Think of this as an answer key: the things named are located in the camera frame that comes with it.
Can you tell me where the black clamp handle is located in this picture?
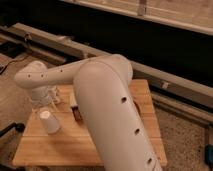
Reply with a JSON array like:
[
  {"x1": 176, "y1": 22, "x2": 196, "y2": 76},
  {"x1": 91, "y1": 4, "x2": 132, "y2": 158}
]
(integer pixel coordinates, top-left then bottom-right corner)
[{"x1": 0, "y1": 122, "x2": 25, "y2": 137}]

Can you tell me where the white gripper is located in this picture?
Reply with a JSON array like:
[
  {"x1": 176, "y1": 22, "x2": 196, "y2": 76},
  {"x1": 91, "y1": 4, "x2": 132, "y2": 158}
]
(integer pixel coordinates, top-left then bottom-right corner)
[{"x1": 29, "y1": 87, "x2": 52, "y2": 106}]

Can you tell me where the black cable on floor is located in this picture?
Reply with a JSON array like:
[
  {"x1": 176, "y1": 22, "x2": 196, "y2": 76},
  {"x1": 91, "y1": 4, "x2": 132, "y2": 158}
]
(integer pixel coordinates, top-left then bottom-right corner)
[{"x1": 0, "y1": 53, "x2": 29, "y2": 76}]

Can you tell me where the white plastic bottle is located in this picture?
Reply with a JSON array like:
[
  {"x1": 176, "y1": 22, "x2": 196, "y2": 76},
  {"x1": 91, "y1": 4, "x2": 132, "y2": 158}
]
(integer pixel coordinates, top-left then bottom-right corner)
[{"x1": 49, "y1": 86, "x2": 61, "y2": 104}]

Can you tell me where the grey metal rail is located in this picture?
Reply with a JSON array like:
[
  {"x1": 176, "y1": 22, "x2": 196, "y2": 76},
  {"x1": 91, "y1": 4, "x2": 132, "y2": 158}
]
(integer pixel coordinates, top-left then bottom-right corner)
[{"x1": 0, "y1": 23, "x2": 213, "y2": 108}]

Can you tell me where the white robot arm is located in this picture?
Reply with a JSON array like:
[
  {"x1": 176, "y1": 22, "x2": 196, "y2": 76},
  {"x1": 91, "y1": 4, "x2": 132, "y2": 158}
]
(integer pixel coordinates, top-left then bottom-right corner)
[{"x1": 14, "y1": 54, "x2": 162, "y2": 171}]

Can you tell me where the brown eraser block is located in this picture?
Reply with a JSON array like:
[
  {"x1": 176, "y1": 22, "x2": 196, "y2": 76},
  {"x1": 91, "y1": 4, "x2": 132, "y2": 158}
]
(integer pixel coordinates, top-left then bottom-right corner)
[{"x1": 71, "y1": 106, "x2": 82, "y2": 122}]

